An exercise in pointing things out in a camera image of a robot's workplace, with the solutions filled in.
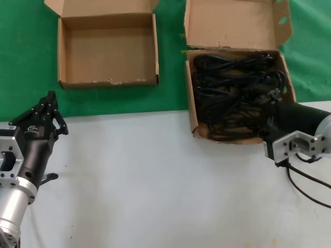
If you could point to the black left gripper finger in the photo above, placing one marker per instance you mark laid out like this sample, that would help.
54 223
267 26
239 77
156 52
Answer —
38 108
59 121

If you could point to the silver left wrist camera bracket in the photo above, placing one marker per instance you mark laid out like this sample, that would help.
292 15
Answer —
13 147

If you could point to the small open cardboard box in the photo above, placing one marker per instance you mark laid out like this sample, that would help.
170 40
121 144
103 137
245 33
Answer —
108 51

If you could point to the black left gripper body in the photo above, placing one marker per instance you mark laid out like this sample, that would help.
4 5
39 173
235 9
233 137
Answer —
36 149

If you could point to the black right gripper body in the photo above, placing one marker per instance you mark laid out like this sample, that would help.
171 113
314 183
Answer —
294 116

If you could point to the green table mat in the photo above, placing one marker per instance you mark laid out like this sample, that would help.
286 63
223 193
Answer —
26 51

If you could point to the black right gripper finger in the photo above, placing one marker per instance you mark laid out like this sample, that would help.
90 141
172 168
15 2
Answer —
276 95
264 99

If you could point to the large open cardboard box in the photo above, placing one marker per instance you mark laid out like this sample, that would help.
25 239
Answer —
232 25

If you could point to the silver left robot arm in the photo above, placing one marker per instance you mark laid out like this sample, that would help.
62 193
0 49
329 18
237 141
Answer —
10 206

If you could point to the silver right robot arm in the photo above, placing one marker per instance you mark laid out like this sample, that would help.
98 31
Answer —
325 126

